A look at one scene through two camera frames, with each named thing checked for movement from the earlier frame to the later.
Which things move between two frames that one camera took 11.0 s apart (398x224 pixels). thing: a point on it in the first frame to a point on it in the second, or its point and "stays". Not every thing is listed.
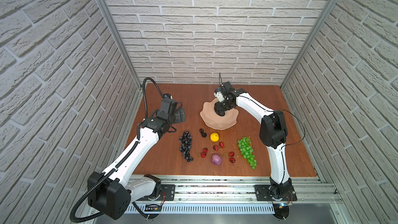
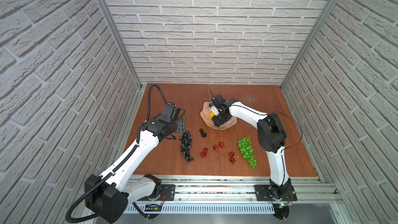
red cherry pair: [204, 150] stays
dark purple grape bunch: [186, 141] stays
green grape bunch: [246, 149] stays
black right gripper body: [225, 105] to [220, 119]
